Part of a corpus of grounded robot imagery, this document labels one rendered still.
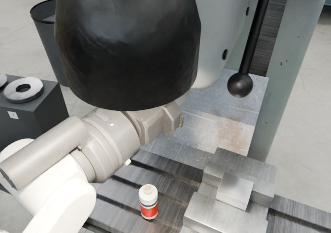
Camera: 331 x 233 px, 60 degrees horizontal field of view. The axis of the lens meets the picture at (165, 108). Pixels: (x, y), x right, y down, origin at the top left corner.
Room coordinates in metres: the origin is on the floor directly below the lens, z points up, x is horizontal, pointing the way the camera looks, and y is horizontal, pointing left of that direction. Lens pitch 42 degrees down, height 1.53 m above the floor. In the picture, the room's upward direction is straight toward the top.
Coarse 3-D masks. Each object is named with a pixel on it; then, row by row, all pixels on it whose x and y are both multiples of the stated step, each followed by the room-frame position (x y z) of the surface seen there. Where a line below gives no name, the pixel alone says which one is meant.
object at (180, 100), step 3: (189, 90) 0.38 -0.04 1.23; (186, 93) 0.37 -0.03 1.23; (189, 93) 0.38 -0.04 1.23; (183, 96) 0.37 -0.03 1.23; (186, 96) 0.37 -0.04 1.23; (177, 99) 0.35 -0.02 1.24; (180, 99) 0.36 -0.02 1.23; (183, 99) 0.37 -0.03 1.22; (186, 99) 0.37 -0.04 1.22; (177, 102) 0.35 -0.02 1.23; (180, 102) 0.36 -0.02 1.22
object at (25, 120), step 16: (0, 80) 0.59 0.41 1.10; (16, 80) 0.59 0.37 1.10; (32, 80) 0.59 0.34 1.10; (48, 80) 0.61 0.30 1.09; (0, 96) 0.54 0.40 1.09; (16, 96) 0.52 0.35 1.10; (32, 96) 0.52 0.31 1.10; (48, 96) 0.55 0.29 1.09; (0, 112) 0.50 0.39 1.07; (16, 112) 0.49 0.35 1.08; (32, 112) 0.48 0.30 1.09; (48, 112) 0.53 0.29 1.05; (64, 112) 0.58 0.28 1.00; (0, 128) 0.51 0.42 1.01; (16, 128) 0.50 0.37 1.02; (32, 128) 0.49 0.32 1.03; (48, 128) 0.51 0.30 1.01; (0, 144) 0.52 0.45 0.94
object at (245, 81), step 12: (264, 0) 0.33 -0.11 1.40; (264, 12) 0.32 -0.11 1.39; (252, 24) 0.31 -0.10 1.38; (252, 36) 0.30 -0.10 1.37; (252, 48) 0.29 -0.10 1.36; (240, 72) 0.28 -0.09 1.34; (228, 84) 0.27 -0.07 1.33; (240, 84) 0.26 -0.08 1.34; (252, 84) 0.26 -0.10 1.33; (240, 96) 0.26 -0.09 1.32
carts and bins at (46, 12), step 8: (48, 0) 2.36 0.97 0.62; (32, 8) 2.20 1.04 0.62; (40, 8) 2.28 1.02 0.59; (48, 8) 2.34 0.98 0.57; (32, 16) 2.12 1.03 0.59; (40, 16) 2.25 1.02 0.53; (48, 16) 2.32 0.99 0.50; (40, 24) 1.99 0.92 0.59; (48, 24) 1.96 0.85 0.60; (40, 32) 2.02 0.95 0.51; (48, 32) 1.97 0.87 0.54; (48, 40) 1.99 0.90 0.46; (48, 48) 2.01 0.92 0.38; (56, 48) 1.98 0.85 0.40; (48, 56) 2.05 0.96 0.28; (56, 56) 1.99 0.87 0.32; (56, 64) 2.00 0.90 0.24; (56, 72) 2.03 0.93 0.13; (64, 72) 1.99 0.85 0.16; (64, 80) 2.01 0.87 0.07
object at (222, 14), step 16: (208, 0) 0.27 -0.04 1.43; (224, 0) 0.27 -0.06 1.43; (240, 0) 0.34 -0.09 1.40; (208, 16) 0.27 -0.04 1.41; (224, 16) 0.27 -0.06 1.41; (240, 16) 0.36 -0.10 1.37; (208, 32) 0.27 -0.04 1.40; (224, 32) 0.28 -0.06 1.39; (240, 32) 0.39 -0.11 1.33; (208, 48) 0.27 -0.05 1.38; (224, 48) 0.28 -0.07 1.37; (208, 64) 0.27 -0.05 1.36; (224, 64) 0.30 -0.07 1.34; (208, 80) 0.27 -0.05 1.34
